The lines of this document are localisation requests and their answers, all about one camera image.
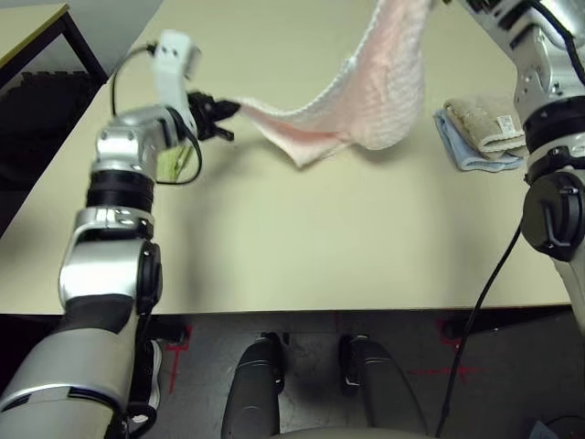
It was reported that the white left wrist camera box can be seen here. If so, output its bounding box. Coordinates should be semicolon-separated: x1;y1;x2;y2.
150;29;203;120

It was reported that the light blue folded towel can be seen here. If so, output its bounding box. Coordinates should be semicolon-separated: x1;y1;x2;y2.
432;108;525;174

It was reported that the grey robot left leg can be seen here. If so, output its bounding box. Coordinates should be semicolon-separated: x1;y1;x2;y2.
221;333;284;439

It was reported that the black-framed side table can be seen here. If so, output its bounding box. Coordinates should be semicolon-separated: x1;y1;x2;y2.
0;3;111;83

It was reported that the beige folded towel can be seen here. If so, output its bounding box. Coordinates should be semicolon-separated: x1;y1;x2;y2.
443;94;527;155

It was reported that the pink fluffy towel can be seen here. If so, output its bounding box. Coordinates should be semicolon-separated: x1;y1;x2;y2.
237;0;435;169

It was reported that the white-soled sneaker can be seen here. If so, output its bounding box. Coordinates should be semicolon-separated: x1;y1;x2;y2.
136;340;162;412

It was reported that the green folded towel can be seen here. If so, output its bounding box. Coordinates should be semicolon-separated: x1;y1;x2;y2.
155;145;192;184

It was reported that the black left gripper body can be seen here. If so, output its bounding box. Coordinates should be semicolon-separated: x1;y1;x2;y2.
186;91;223;141

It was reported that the black left camera cable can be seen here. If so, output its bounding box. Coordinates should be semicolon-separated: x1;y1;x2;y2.
111;41;204;426

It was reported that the small grey blue box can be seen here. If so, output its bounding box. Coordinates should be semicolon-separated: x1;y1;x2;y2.
529;418;557;439

